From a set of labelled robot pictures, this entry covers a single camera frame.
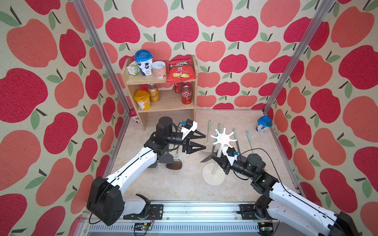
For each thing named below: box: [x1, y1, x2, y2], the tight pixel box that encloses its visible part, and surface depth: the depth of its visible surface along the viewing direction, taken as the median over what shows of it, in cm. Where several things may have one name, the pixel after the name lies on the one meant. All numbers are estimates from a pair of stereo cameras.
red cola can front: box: [181, 85, 192, 105], surface depth 91 cm
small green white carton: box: [126, 60, 141, 76], surface depth 80 cm
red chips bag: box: [165, 54, 197, 84], surface depth 79 cm
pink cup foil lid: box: [151, 60, 167, 80], surface depth 78 cm
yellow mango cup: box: [133, 89, 152, 111], surface depth 88 cm
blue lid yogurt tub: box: [134, 49, 154, 77], surface depth 76 cm
